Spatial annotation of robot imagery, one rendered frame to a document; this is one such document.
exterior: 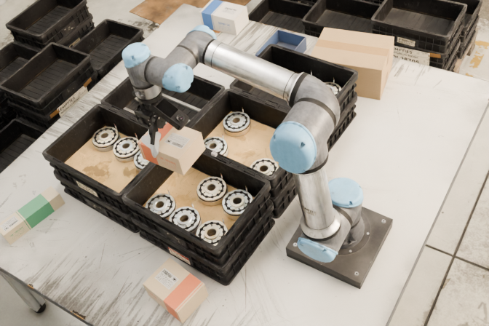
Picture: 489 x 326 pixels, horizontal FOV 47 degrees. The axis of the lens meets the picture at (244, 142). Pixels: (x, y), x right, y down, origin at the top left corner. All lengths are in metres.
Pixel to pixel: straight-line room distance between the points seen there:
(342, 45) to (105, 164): 1.06
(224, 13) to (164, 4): 1.71
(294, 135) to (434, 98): 1.18
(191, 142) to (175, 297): 0.48
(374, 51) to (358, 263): 0.91
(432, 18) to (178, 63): 1.96
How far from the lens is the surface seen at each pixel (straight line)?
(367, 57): 2.33
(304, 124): 1.33
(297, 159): 1.34
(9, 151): 3.26
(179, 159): 1.67
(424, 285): 2.69
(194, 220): 1.85
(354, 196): 1.70
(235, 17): 2.75
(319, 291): 1.85
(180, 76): 1.46
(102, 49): 3.50
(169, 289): 1.83
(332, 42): 2.41
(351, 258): 1.86
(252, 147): 2.05
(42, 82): 3.22
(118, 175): 2.09
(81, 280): 2.04
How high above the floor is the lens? 2.33
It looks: 47 degrees down
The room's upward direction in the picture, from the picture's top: 10 degrees counter-clockwise
